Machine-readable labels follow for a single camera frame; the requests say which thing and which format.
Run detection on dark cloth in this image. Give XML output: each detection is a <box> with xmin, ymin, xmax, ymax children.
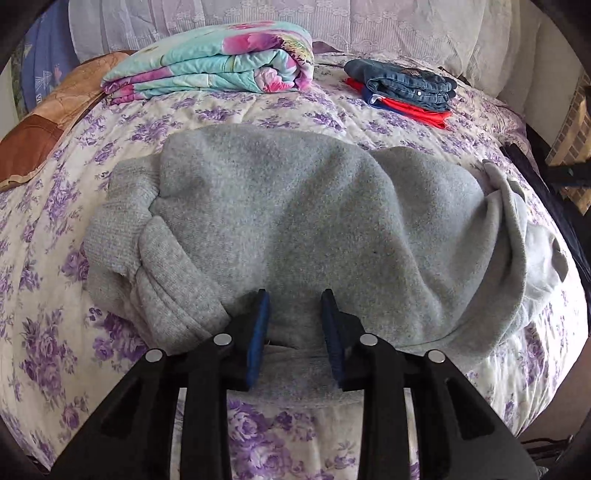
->
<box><xmin>501</xmin><ymin>124</ymin><xmax>591</xmax><ymax>296</ymax></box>

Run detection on floral purple bedspread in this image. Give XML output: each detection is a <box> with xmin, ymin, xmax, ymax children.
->
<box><xmin>0</xmin><ymin>52</ymin><xmax>589</xmax><ymax>480</ymax></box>

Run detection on folded floral turquoise quilt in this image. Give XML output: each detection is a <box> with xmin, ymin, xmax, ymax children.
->
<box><xmin>102</xmin><ymin>21</ymin><xmax>315</xmax><ymax>106</ymax></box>

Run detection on white lace curtain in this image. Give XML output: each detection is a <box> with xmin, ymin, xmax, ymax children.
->
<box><xmin>68</xmin><ymin>0</ymin><xmax>543</xmax><ymax>97</ymax></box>

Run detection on folded blue jeans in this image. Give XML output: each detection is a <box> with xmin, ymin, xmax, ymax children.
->
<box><xmin>344</xmin><ymin>58</ymin><xmax>458</xmax><ymax>112</ymax></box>

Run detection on blue patterned cloth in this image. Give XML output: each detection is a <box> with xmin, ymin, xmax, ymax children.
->
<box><xmin>18</xmin><ymin>10</ymin><xmax>81</xmax><ymax>114</ymax></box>

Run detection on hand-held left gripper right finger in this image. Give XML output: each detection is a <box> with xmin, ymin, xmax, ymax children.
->
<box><xmin>321</xmin><ymin>288</ymin><xmax>540</xmax><ymax>480</ymax></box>

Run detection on folded red garment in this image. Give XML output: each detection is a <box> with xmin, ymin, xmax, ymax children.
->
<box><xmin>344</xmin><ymin>78</ymin><xmax>452</xmax><ymax>131</ymax></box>

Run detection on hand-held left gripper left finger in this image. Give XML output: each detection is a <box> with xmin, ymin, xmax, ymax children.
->
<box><xmin>48</xmin><ymin>288</ymin><xmax>271</xmax><ymax>480</ymax></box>

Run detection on grey hooded sweatshirt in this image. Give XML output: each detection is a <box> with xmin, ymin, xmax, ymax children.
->
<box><xmin>83</xmin><ymin>124</ymin><xmax>570</xmax><ymax>409</ymax></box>

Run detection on brown patchwork pillow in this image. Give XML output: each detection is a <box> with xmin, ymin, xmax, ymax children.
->
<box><xmin>0</xmin><ymin>52</ymin><xmax>132</xmax><ymax>192</ymax></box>

